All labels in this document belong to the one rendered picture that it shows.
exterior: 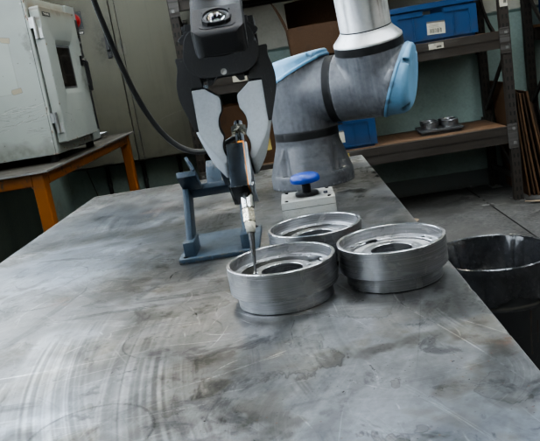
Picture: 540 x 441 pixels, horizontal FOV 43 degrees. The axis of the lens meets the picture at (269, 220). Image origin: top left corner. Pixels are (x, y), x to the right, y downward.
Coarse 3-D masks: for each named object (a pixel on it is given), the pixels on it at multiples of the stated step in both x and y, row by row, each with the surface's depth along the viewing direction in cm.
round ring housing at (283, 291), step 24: (240, 264) 69; (288, 264) 68; (312, 264) 62; (336, 264) 66; (240, 288) 63; (264, 288) 62; (288, 288) 62; (312, 288) 62; (264, 312) 63; (288, 312) 63
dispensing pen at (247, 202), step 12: (240, 120) 70; (240, 132) 70; (228, 144) 67; (240, 144) 67; (228, 156) 67; (240, 156) 67; (228, 168) 66; (240, 168) 66; (240, 180) 66; (240, 192) 67; (252, 204) 67; (252, 216) 66; (252, 228) 66; (252, 240) 65; (252, 252) 65
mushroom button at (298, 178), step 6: (294, 174) 93; (300, 174) 91; (306, 174) 91; (312, 174) 91; (318, 174) 92; (294, 180) 91; (300, 180) 90; (306, 180) 90; (312, 180) 90; (318, 180) 91; (306, 186) 92
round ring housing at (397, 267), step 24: (360, 240) 71; (384, 240) 71; (432, 240) 68; (360, 264) 64; (384, 264) 62; (408, 264) 62; (432, 264) 63; (360, 288) 65; (384, 288) 64; (408, 288) 63
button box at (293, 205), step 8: (296, 192) 93; (304, 192) 92; (312, 192) 91; (320, 192) 92; (328, 192) 91; (288, 200) 91; (296, 200) 90; (304, 200) 89; (312, 200) 89; (320, 200) 89; (328, 200) 89; (288, 208) 90; (296, 208) 90; (304, 208) 90; (312, 208) 90; (320, 208) 89; (328, 208) 89; (336, 208) 89; (288, 216) 90; (296, 216) 90
